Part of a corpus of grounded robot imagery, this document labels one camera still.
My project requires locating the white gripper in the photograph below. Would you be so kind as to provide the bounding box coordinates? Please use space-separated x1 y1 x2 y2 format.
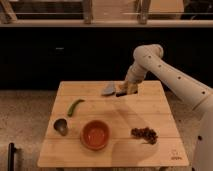
125 63 147 94

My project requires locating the wooden shelf rail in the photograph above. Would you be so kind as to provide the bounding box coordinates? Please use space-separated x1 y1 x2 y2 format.
0 0 213 27

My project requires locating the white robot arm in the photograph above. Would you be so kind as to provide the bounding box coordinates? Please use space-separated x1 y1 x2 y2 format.
124 44 213 171

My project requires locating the dark chalkboard eraser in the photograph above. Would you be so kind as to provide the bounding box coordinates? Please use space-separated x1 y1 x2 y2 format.
116 84 128 97

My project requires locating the grey folded cloth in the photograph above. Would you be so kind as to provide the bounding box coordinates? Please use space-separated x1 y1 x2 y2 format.
101 82 116 96

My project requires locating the black bar object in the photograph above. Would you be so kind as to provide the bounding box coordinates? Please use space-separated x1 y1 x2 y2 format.
8 143 16 171

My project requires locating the dark dried grape bunch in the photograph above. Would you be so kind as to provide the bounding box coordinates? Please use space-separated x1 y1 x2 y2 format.
131 127 158 144

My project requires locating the small metal cup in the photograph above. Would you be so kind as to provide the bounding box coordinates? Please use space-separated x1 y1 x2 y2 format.
53 118 68 136

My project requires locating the red bowl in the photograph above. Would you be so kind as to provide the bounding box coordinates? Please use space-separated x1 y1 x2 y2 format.
80 120 110 151

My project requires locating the green pepper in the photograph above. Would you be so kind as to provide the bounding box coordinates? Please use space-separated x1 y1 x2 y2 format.
67 99 85 117

